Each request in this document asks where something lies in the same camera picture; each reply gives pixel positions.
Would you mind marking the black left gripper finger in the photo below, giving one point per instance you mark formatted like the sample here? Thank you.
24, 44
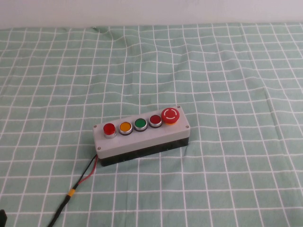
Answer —
2, 218

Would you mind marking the red illuminated push button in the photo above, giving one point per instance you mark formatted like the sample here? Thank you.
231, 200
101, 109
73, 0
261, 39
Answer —
109, 128

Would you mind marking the yellow push button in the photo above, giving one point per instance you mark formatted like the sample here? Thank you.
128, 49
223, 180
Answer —
125, 127

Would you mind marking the grey black button box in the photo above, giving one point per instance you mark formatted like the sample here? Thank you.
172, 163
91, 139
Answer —
142, 139

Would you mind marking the green push button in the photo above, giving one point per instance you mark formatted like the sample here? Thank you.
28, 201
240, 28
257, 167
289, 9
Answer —
140, 123

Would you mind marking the dark red push button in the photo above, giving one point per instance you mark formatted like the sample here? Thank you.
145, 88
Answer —
155, 119

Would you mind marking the red mushroom emergency stop button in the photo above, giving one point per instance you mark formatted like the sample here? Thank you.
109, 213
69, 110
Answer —
170, 114

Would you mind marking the green white checked tablecloth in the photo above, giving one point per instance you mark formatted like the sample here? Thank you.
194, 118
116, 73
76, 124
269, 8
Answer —
213, 71

